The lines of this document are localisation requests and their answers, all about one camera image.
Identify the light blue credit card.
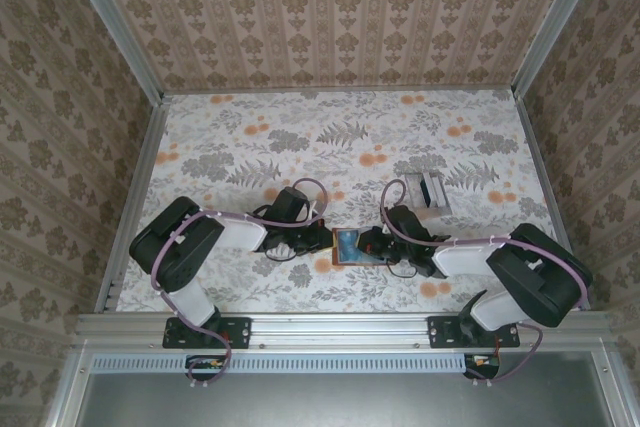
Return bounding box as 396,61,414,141
336,229,376,264

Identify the small black controller board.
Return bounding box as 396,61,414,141
185,353,227,381
462,352,502,381

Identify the grey metal panel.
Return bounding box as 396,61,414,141
74,350,617,427

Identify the thin black left gripper cable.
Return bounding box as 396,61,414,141
264,242,294,263

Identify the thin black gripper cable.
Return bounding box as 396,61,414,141
387,259,421,279
264,242,294,263

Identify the thin black right gripper cable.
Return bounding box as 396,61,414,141
387,259,421,279

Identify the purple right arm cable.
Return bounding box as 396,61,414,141
380,178,590,388

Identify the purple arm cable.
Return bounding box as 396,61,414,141
150,177,329,391
380,178,590,388

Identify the aluminium frame rail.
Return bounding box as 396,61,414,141
73,310,615,351

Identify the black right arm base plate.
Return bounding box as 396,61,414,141
427,315,521,350

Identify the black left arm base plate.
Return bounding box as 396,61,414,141
161,315,252,350

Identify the white slotted cable duct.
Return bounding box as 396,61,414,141
91,356,470,374

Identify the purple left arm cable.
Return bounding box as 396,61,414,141
150,177,329,391

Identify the aluminium table side rail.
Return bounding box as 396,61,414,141
95,95,172,316
513,90,592,314

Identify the aluminium frame post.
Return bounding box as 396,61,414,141
510,0,609,99
60,0,167,104

